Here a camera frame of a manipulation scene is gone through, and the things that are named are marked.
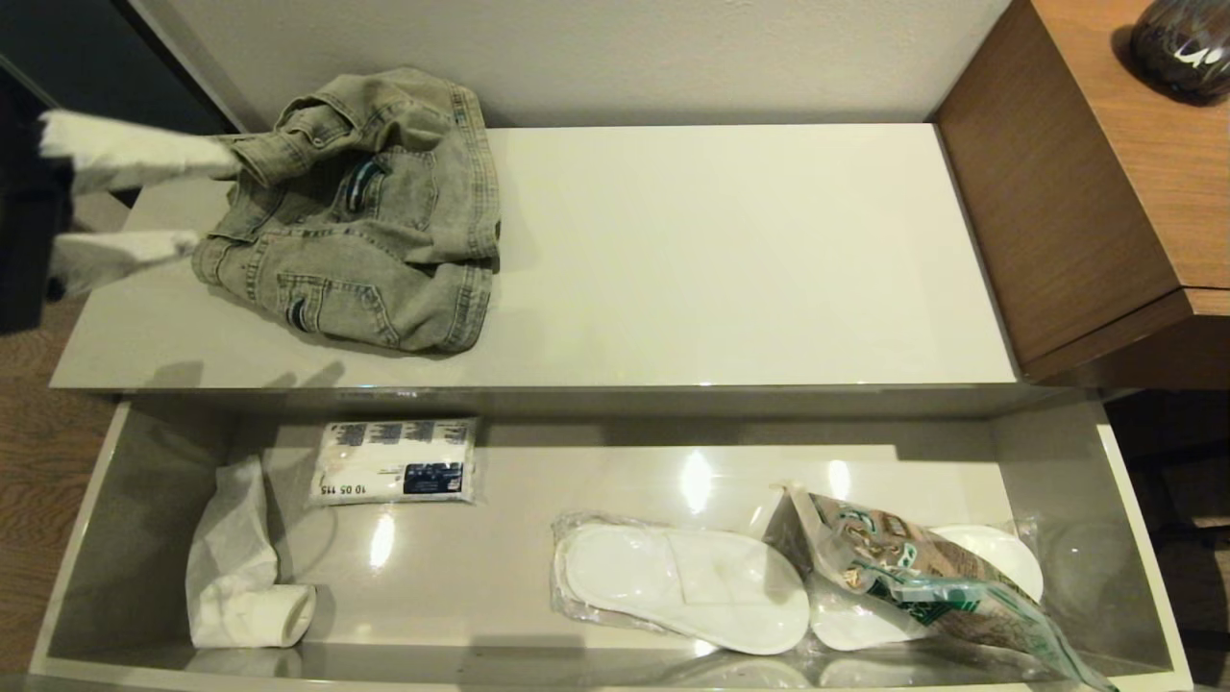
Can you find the faded denim shorts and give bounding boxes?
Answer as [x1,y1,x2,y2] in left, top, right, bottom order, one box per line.
[190,67,503,357]

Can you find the glossy white drawer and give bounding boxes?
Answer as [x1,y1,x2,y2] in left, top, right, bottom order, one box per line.
[29,387,1194,692]

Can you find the brown wooden desk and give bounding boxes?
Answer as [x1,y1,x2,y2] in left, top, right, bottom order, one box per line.
[932,0,1230,390]

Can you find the blue and white tissue pack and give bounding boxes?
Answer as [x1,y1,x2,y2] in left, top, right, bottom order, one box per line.
[309,417,480,507]

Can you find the white crumpled cloth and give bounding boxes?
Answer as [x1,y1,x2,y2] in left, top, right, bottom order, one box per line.
[185,455,318,650]

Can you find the dark glass jar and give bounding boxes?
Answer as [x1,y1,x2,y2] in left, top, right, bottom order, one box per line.
[1129,0,1230,107]

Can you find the glossy white cabinet body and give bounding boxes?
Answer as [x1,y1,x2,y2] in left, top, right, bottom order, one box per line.
[50,123,1018,393]

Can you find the green printed snack bag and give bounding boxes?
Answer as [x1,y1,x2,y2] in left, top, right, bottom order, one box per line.
[764,483,1120,692]

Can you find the white slipper in clear wrap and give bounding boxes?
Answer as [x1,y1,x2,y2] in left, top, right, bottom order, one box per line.
[553,511,811,656]
[810,522,1046,652]

